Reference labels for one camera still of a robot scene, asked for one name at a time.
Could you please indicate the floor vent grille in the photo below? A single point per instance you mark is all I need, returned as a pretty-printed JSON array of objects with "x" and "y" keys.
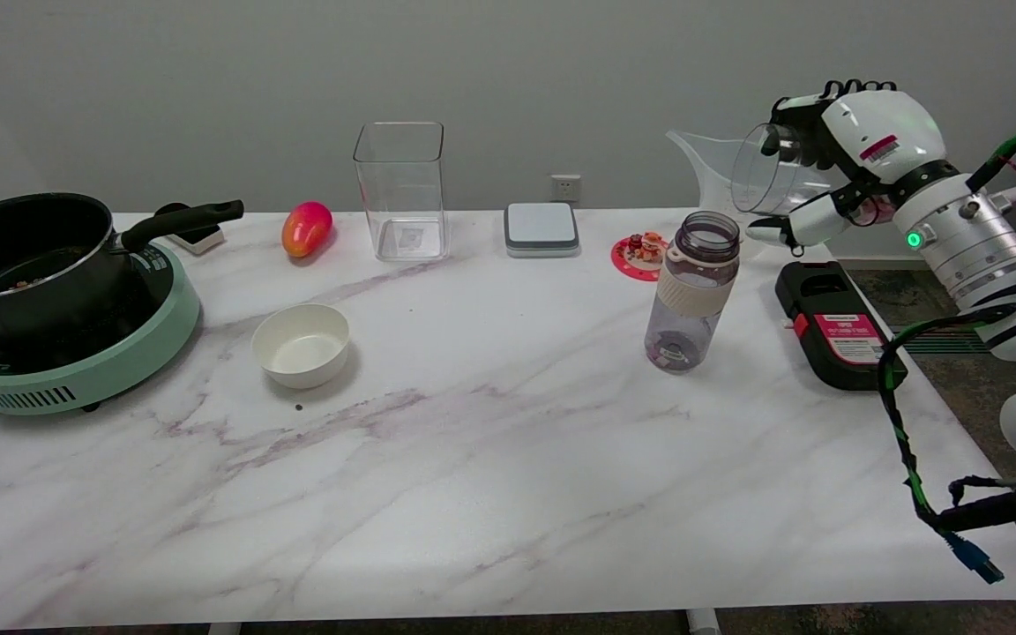
[{"x": 949, "y": 346}]

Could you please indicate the large translucent measuring jug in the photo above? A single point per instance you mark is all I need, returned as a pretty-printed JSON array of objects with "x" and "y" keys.
[{"x": 706, "y": 163}]

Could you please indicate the black box with pink label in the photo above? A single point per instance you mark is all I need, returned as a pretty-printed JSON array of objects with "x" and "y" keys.
[{"x": 852, "y": 366}]

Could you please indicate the white wall socket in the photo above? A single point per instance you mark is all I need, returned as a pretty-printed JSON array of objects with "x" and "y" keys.
[{"x": 565, "y": 188}]

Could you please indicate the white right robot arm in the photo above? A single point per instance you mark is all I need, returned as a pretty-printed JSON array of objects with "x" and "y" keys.
[{"x": 967, "y": 234}]

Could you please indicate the clear plastic measuring cup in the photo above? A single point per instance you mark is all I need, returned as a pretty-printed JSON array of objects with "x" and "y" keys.
[{"x": 759, "y": 181}]

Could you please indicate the clear bottle with beige sleeve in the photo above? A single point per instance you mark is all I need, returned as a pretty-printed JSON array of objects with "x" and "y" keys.
[{"x": 693, "y": 291}]

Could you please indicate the clear square storage container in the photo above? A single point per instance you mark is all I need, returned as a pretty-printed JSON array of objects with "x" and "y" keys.
[{"x": 402, "y": 238}]

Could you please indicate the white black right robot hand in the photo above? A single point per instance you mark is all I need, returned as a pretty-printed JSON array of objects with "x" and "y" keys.
[{"x": 878, "y": 132}]

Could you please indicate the red coaster with figurines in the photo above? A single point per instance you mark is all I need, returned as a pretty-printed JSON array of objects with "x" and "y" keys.
[{"x": 631, "y": 265}]

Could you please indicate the white bowl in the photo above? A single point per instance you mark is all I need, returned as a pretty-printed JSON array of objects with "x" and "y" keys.
[{"x": 301, "y": 353}]

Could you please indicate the green induction cooker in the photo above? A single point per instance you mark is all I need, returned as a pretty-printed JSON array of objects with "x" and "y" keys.
[{"x": 120, "y": 370}]

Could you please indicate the red yellow toy mango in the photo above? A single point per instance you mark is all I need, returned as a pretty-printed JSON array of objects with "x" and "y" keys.
[{"x": 305, "y": 227}]

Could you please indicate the small black white gadget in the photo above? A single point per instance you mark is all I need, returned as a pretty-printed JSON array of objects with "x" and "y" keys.
[{"x": 199, "y": 238}]

